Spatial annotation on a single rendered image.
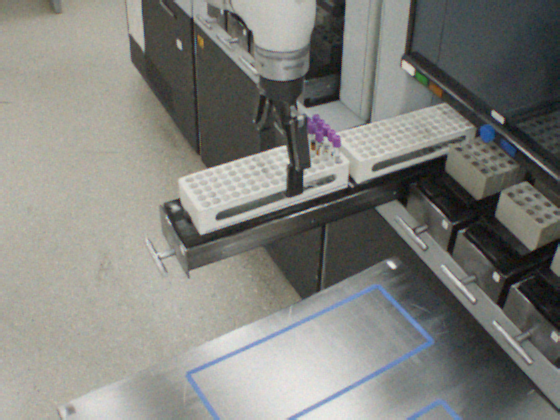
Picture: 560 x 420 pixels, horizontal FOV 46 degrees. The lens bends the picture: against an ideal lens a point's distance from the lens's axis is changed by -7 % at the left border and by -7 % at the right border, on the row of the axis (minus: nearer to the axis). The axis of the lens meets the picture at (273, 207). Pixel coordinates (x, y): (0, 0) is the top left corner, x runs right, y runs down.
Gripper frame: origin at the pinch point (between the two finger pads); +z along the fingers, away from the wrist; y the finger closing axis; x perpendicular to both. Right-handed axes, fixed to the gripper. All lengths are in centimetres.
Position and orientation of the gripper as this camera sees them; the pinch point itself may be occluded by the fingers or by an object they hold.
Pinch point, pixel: (280, 168)
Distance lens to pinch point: 128.3
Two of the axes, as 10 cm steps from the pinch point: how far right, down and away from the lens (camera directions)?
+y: 4.6, 5.8, -6.7
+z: 0.0, 7.6, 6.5
